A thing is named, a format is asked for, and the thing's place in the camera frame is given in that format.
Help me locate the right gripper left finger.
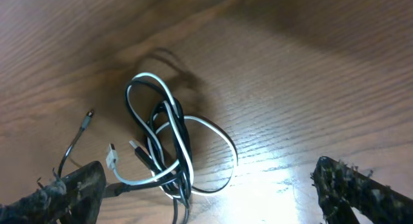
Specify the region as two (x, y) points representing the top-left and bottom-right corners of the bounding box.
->
(1, 161), (106, 223)

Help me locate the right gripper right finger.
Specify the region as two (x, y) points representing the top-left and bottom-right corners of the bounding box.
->
(311, 156), (412, 223)

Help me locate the black USB cable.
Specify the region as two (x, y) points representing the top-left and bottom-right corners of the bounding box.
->
(103, 78), (239, 224)

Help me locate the white USB cable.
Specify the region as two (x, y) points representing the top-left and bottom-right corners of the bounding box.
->
(105, 72), (239, 199)

